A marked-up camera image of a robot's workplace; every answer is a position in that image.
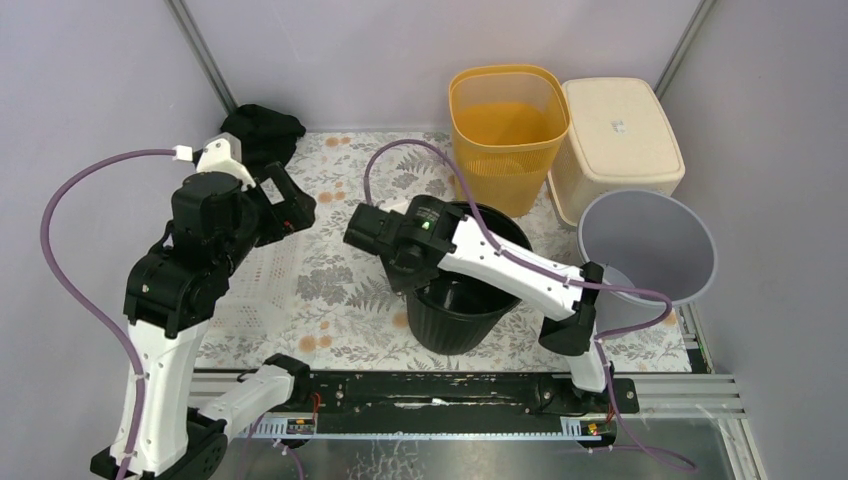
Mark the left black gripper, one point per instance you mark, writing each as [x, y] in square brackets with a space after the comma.
[291, 204]

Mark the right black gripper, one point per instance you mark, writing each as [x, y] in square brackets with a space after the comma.
[384, 256]

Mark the white perforated basket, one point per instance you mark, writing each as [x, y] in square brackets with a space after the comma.
[260, 290]

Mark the black round bucket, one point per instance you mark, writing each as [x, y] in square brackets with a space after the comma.
[449, 312]

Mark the yellow plastic waste basket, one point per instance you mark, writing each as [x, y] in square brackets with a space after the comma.
[508, 124]

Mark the cream large container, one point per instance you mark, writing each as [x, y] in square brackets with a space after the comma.
[619, 138]

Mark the grey bucket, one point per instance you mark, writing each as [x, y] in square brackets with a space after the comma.
[649, 241]

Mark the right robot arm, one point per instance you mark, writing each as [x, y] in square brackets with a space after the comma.
[564, 294]

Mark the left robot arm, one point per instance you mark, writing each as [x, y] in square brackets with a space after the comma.
[170, 299]

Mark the black crumpled cloth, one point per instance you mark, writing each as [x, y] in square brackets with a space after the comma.
[266, 136]

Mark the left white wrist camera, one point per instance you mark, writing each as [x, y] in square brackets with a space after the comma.
[222, 154]

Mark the aluminium frame rail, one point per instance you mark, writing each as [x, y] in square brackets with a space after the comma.
[711, 397]

